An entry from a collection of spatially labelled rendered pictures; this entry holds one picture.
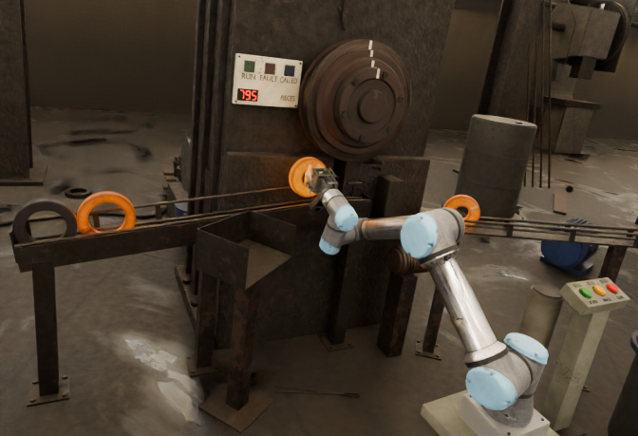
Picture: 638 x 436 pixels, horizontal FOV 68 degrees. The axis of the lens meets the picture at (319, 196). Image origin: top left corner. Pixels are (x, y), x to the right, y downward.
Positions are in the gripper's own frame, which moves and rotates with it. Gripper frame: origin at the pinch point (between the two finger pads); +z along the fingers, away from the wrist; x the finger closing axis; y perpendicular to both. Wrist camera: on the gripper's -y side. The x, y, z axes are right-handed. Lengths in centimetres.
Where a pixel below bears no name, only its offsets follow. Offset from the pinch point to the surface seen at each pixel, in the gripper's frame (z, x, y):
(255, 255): -24.9, 25.6, -17.8
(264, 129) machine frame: 20.6, 12.8, 7.3
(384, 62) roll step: 12, -27, 41
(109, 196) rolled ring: 3, 70, -10
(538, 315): -63, -78, -27
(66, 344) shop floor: 10, 87, -88
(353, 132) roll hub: -1.0, -14.0, 17.8
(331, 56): 13.8, -5.4, 40.9
